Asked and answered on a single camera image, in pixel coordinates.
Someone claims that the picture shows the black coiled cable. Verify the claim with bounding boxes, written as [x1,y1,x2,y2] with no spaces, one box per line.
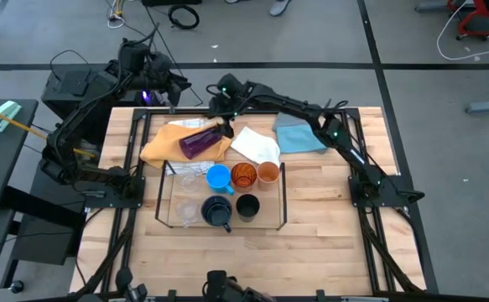
[167,3,200,30]

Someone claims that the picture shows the mint green stapler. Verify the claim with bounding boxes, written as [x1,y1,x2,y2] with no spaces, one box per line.
[0,100,22,133]

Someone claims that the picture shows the glossy black mug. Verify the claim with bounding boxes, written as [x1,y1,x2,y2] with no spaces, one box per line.
[200,195,233,234]

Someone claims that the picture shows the light blue cloth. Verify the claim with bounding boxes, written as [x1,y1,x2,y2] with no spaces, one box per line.
[275,124,329,154]

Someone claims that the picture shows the blue plastic mug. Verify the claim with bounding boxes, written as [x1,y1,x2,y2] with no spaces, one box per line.
[205,164,235,196]

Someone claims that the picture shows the black cabinet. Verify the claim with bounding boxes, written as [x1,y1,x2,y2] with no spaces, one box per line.
[11,167,86,266]

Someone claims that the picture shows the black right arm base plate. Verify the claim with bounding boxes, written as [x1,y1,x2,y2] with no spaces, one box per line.
[348,174,425,207]

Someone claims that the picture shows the orange translucent tumbler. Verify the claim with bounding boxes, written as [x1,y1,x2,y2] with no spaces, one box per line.
[230,162,258,193]

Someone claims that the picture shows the white floor cable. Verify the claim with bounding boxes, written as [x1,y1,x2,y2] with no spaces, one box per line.
[435,0,489,62]

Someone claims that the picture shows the yellow cloth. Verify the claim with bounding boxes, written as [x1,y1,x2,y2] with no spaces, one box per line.
[139,121,233,169]

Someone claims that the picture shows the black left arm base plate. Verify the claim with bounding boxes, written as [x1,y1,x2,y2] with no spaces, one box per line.
[85,175,147,209]

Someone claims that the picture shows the grey cloth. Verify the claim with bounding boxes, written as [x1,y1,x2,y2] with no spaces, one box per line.
[272,112,312,132]

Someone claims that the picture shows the white cloth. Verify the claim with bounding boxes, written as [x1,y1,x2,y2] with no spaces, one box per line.
[230,126,282,165]

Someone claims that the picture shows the black jointed device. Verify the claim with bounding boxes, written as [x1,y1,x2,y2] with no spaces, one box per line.
[204,270,277,302]
[115,267,149,302]

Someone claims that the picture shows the small black box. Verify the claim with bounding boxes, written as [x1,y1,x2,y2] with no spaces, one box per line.
[70,78,90,96]

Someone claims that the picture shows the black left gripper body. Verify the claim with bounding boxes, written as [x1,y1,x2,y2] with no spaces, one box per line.
[116,37,174,91]

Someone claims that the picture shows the black desk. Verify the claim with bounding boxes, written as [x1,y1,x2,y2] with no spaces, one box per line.
[0,98,39,214]

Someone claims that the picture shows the clear acrylic tray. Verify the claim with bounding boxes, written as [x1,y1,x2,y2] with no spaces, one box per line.
[154,160,289,231]

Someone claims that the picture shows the tall black tumbler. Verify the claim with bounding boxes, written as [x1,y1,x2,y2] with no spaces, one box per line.
[235,193,261,222]

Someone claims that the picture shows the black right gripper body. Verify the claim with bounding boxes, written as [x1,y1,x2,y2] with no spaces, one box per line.
[206,74,247,119]

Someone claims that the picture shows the small clear glass mug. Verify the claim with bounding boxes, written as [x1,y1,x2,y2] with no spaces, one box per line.
[174,196,201,228]

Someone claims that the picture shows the long black floor cable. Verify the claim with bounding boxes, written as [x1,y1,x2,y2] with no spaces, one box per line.
[142,3,205,107]

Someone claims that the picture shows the peach plastic cup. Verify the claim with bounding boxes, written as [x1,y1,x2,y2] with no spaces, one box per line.
[256,161,281,192]

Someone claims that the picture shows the black aluminium table frame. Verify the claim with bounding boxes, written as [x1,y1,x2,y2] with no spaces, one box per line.
[75,98,438,302]

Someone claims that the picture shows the purple translucent tumbler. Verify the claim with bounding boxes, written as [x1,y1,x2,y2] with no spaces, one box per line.
[179,124,225,160]

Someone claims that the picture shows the clear glass cup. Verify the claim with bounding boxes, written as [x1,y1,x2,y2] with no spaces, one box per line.
[175,167,201,193]

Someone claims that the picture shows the black computer tower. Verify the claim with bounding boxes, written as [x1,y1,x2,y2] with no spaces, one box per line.
[41,62,164,121]

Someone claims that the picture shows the white and yellow cable bundle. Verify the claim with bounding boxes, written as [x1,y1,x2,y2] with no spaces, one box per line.
[106,0,126,29]

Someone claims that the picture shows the black tower cable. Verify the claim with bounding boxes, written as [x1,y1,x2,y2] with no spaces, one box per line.
[49,49,92,81]

